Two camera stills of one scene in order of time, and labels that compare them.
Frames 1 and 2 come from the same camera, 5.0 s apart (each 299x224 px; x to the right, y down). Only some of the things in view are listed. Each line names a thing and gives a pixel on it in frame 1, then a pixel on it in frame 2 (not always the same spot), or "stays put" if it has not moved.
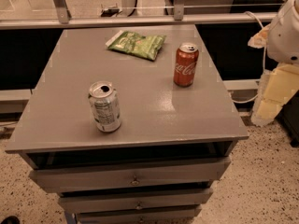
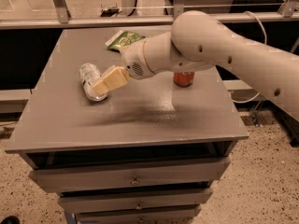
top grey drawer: (126, 175) stays put
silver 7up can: (105, 106) to (90, 75)
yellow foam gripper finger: (277, 86) to (134, 59)
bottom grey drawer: (153, 217) stays put
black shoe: (11, 219) stays put
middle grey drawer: (95, 201) stays put
